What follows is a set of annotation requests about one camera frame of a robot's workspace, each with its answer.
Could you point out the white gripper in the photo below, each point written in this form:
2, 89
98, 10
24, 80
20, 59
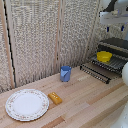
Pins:
113, 17

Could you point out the blue cup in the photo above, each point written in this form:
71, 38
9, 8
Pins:
65, 74

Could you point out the orange rectangular block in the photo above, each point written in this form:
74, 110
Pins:
55, 98

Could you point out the yellow bowl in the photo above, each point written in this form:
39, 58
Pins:
104, 56

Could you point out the white floral rim plate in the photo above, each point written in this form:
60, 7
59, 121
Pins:
26, 105

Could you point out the woven folding screen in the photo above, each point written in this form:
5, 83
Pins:
33, 40

